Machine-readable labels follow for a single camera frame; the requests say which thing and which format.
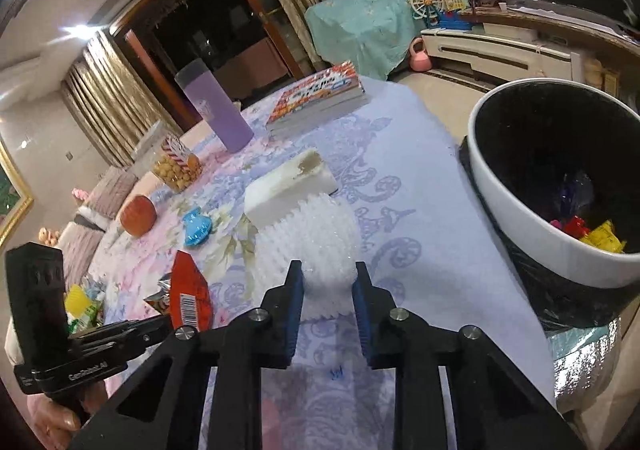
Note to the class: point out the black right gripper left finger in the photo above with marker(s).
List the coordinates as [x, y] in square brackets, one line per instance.
[203, 388]

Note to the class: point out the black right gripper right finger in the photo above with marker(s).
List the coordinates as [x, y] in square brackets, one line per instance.
[453, 389]

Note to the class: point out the red orange candy wrapper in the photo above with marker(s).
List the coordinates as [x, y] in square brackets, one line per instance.
[183, 295]

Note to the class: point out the white foam fruit net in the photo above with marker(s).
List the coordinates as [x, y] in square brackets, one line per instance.
[323, 234]

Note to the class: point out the red snack wrapper with barcode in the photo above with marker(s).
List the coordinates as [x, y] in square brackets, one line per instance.
[576, 227]

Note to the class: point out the yellow foil wrapper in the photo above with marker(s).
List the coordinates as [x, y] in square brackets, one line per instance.
[604, 239]

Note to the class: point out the white round trash bin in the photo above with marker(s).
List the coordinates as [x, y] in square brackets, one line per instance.
[538, 152]

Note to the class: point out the person's left hand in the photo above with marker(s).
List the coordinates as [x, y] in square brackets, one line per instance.
[55, 425]

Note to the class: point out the floral pastel tablecloth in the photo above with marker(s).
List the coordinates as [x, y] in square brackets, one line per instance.
[403, 206]

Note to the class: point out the pink striped sofa cushion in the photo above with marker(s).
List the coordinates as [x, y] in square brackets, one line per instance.
[81, 237]

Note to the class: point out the blue toy hairbrush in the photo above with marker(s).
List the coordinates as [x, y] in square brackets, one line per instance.
[197, 227]

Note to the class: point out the framed landscape painting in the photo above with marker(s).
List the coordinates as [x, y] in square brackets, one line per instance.
[16, 196]

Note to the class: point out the orange red apple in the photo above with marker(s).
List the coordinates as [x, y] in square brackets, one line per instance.
[138, 216]

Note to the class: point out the white foam block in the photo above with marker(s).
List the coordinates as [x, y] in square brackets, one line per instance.
[275, 194]

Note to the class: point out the clear plastic snack jar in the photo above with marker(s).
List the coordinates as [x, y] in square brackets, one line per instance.
[162, 152]

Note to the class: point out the purple tall tumbler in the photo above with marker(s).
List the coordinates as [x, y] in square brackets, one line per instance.
[215, 106]

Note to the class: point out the stack of children's books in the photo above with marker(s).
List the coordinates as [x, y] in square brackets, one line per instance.
[325, 96]

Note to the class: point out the pink kettlebell toy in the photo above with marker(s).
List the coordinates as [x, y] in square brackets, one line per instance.
[418, 58]

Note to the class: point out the teal cloth covered furniture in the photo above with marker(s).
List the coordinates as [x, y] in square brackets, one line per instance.
[372, 34]

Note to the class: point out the white and wood TV cabinet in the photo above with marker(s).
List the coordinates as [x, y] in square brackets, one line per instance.
[497, 46]

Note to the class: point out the beige striped curtain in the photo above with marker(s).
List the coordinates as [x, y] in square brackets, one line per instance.
[113, 106]

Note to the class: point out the toy ferris wheel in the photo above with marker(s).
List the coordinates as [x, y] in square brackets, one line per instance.
[429, 11]

